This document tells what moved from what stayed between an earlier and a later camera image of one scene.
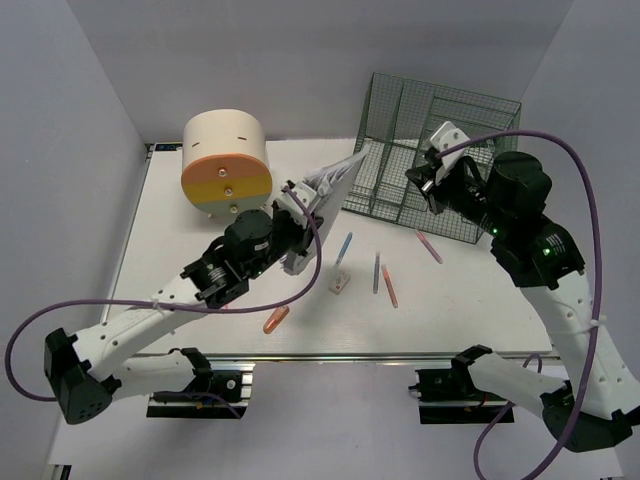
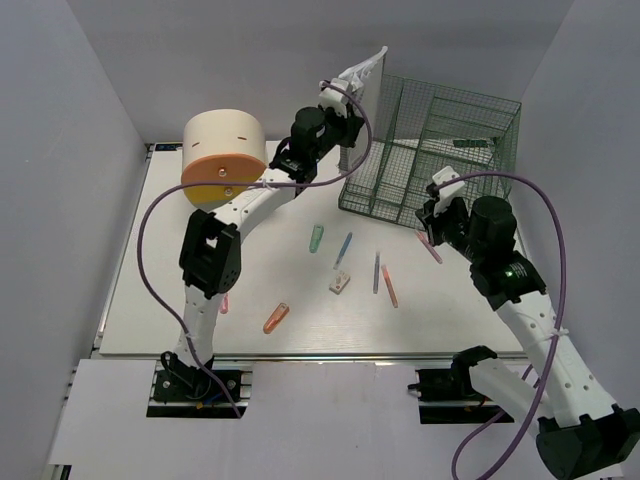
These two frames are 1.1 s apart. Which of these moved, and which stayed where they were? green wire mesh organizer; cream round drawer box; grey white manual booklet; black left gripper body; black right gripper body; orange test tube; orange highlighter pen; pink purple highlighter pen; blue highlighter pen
Moved: black right gripper body; grey white manual booklet; black left gripper body
Stayed: green wire mesh organizer; orange test tube; pink purple highlighter pen; cream round drawer box; blue highlighter pen; orange highlighter pen
